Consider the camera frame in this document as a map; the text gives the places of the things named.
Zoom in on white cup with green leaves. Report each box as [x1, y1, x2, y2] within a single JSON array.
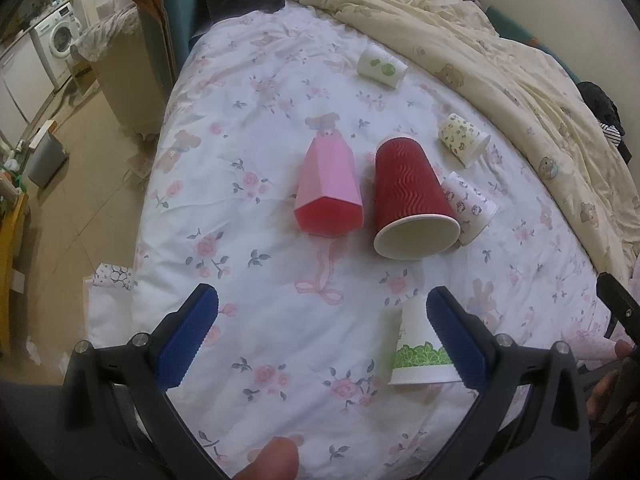
[[390, 296, 460, 386]]

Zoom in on white cup with pink pattern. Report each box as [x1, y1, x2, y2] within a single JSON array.
[[442, 171, 498, 245]]

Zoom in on red ribbed paper cup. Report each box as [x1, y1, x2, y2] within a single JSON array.
[[373, 136, 461, 260]]

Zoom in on white cup with animal print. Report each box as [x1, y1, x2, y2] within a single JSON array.
[[438, 114, 490, 168]]

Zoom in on pink faceted plastic cup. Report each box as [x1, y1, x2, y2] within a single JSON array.
[[294, 136, 363, 237]]

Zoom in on white cup with green circles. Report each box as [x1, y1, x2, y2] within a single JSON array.
[[357, 44, 408, 89]]

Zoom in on person's thumb at bottom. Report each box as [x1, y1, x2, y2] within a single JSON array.
[[233, 437, 299, 480]]

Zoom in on cream bear-print duvet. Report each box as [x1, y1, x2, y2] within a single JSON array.
[[294, 0, 639, 282]]

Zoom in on yellow chair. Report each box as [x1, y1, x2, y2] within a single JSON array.
[[0, 193, 29, 356]]

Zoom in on grey trash bin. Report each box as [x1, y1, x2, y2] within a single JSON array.
[[26, 133, 68, 188]]

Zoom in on white floral bed sheet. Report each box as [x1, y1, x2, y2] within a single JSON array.
[[88, 2, 614, 479]]

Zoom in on white washing machine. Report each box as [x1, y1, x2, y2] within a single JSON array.
[[29, 1, 82, 91]]

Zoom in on teal armchair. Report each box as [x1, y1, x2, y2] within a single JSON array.
[[132, 0, 204, 99]]

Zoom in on dark clothes by wall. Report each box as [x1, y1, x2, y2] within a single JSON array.
[[577, 81, 632, 164]]

